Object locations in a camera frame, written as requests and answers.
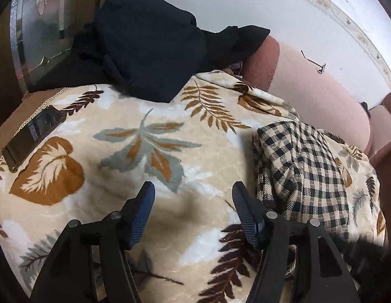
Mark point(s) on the glass door panel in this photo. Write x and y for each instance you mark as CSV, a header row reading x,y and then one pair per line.
x,y
47,28

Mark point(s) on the pink sofa back cushion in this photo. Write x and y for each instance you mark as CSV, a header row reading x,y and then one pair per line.
x,y
315,101
385,126

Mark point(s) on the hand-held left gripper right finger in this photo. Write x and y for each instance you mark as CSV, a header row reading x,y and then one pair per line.
x,y
246,214

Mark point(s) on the checked beige black jacket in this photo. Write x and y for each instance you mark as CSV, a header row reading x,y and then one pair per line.
x,y
302,180

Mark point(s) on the small dark object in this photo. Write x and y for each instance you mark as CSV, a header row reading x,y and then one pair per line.
x,y
365,107

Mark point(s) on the black cloth pile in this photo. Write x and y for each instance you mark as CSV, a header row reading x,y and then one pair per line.
x,y
151,47

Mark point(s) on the black smartphone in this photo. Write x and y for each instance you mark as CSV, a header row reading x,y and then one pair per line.
x,y
34,132

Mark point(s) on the leaf print blanket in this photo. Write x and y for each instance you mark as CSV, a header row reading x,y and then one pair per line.
x,y
151,164

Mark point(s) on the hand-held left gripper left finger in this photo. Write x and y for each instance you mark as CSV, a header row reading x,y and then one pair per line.
x,y
141,214

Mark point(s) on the eyeglasses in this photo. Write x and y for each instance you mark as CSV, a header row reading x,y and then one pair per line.
x,y
318,67

